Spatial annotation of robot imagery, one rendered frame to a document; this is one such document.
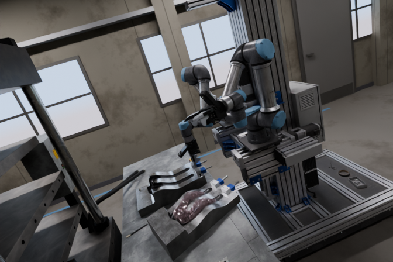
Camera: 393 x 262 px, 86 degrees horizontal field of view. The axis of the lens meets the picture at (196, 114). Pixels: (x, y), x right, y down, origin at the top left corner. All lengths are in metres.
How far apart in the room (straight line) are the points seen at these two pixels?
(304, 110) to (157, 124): 2.48
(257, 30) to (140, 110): 2.49
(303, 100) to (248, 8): 0.76
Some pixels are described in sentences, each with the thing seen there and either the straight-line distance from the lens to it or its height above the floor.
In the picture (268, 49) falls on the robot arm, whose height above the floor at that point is 1.62.
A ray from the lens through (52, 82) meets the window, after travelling 3.75.
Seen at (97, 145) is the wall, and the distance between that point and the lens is 3.84.
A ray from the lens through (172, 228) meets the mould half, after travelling 1.26.
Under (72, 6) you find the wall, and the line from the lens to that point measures 3.70.
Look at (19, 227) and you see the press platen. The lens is 1.17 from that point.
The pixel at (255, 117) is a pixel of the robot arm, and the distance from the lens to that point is 1.40.
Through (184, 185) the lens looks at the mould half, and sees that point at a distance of 1.56.
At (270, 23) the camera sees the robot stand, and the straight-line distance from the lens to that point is 1.62.
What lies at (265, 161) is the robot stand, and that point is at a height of 0.90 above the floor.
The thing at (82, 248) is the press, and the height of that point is 0.78.
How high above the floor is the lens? 1.75
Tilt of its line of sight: 17 degrees down
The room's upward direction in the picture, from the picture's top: 17 degrees counter-clockwise
